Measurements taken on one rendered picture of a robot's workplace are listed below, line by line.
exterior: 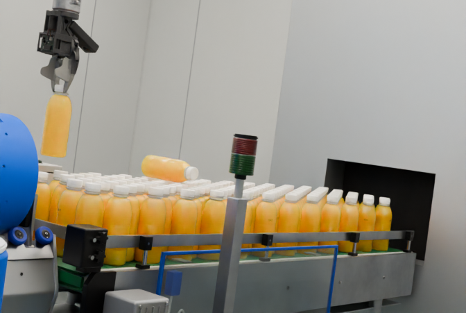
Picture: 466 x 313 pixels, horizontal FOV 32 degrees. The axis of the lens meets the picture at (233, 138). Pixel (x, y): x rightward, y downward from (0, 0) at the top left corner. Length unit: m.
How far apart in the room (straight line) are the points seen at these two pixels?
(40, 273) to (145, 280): 0.26
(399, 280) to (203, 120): 3.70
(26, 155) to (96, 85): 4.68
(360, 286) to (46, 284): 1.29
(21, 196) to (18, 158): 0.08
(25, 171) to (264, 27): 4.68
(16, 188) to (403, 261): 1.72
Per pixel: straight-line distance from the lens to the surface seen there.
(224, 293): 2.04
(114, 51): 6.67
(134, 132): 6.95
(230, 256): 2.02
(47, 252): 1.96
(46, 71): 2.23
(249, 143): 1.99
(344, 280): 2.78
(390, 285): 3.07
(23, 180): 1.85
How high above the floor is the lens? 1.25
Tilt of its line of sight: level
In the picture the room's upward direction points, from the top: 8 degrees clockwise
